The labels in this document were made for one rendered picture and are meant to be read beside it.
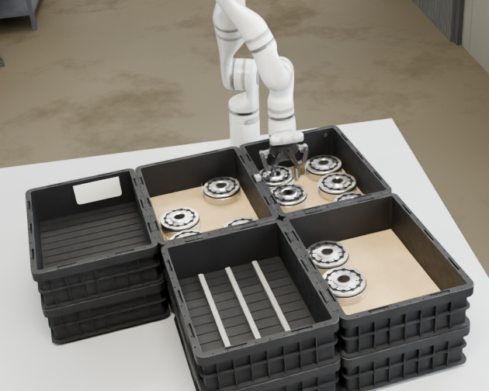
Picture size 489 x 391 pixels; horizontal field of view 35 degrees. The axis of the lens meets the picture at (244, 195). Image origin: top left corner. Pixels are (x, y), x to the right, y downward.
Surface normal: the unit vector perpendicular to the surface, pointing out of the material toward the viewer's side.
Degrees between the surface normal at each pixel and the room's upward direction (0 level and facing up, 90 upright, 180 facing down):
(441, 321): 90
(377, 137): 0
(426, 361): 90
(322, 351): 90
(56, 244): 0
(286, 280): 0
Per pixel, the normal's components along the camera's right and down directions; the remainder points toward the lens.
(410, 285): -0.09, -0.84
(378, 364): 0.27, 0.50
